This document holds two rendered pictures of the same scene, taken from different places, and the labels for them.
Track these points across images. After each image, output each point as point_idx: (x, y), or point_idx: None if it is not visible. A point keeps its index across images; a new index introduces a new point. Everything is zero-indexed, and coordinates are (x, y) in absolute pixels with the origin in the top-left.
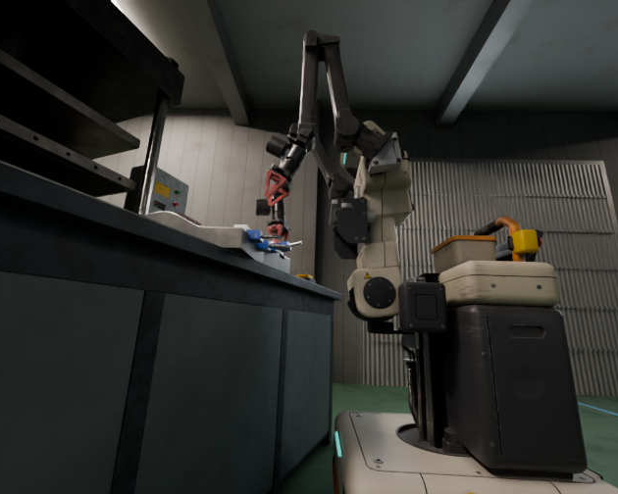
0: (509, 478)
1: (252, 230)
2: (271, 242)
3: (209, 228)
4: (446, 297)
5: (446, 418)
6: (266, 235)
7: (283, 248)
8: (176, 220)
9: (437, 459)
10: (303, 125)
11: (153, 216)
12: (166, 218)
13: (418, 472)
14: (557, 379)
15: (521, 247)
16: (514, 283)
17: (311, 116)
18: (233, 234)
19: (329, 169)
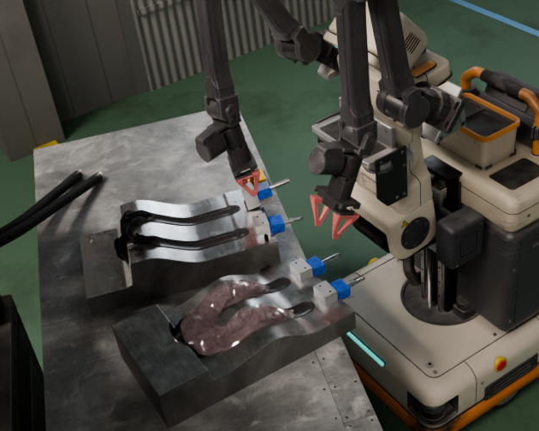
0: (513, 328)
1: (342, 292)
2: (245, 195)
3: (323, 329)
4: (473, 206)
5: (456, 288)
6: (352, 285)
7: (293, 221)
8: (287, 340)
9: (462, 333)
10: (363, 131)
11: (263, 351)
12: (277, 345)
13: (462, 361)
14: None
15: None
16: None
17: (369, 109)
18: (347, 321)
19: (281, 17)
